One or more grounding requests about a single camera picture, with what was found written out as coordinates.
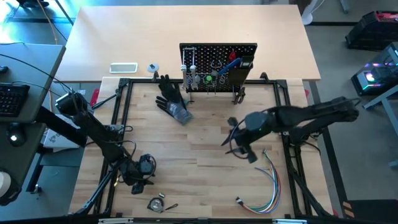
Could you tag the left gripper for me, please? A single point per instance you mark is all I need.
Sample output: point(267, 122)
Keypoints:
point(140, 169)

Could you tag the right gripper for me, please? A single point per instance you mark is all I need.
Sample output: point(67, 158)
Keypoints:
point(245, 138)

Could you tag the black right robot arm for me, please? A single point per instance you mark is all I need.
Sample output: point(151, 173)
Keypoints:
point(304, 113)

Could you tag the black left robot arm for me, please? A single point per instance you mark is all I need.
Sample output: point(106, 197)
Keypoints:
point(99, 133)

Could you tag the chrome socket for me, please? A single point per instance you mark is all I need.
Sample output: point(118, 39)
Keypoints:
point(162, 195)

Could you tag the grey tape measure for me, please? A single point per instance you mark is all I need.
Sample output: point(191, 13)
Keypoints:
point(155, 204)

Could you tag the silver aluminium bar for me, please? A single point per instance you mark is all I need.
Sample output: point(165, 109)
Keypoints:
point(289, 221)
point(116, 221)

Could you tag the black pegboard bin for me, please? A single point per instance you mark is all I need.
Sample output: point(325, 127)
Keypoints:
point(239, 79)

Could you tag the red clamp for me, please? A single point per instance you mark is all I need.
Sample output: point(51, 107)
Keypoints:
point(306, 92)
point(94, 98)

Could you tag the white cardboard box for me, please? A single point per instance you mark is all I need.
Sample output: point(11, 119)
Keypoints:
point(56, 140)

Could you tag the black desk support beam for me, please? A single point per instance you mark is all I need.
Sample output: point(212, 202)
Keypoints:
point(59, 127)

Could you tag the small white tag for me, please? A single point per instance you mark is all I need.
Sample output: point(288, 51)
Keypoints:
point(81, 91)

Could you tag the black perforated pegboard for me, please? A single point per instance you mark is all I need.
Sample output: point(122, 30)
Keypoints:
point(205, 51)

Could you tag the white round disc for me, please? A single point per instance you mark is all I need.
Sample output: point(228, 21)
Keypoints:
point(153, 68)

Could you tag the white rectangular tray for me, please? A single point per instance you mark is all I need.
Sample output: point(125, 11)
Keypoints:
point(123, 68)

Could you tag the light wooden desk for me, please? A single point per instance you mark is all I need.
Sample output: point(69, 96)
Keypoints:
point(186, 25)

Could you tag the black mouse green light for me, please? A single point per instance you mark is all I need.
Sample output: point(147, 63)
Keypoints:
point(15, 137)

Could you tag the cream tape roll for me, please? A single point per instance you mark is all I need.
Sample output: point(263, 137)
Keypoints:
point(3, 183)

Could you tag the black keyboard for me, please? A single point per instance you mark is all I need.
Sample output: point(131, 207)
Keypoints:
point(12, 99)

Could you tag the grey office desk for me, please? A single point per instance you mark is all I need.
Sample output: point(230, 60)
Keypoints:
point(31, 65)

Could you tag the black orange-striped mat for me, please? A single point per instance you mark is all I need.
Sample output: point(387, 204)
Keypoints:
point(373, 211)

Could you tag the glowing computer tower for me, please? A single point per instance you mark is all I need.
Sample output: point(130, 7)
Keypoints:
point(376, 74)

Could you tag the small dark mouse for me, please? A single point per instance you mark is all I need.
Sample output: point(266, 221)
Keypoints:
point(3, 69)

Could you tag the black equipment case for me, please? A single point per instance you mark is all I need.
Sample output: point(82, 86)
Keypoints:
point(373, 31)

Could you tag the person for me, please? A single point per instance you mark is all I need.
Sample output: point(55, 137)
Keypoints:
point(31, 3)

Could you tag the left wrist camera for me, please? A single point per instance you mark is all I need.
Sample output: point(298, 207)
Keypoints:
point(137, 188)

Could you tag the black aluminium frame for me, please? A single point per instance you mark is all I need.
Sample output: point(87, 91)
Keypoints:
point(140, 81)

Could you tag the white pedestal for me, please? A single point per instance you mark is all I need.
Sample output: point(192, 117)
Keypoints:
point(309, 14)

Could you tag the grey desk frame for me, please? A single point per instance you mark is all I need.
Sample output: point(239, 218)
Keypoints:
point(388, 109)

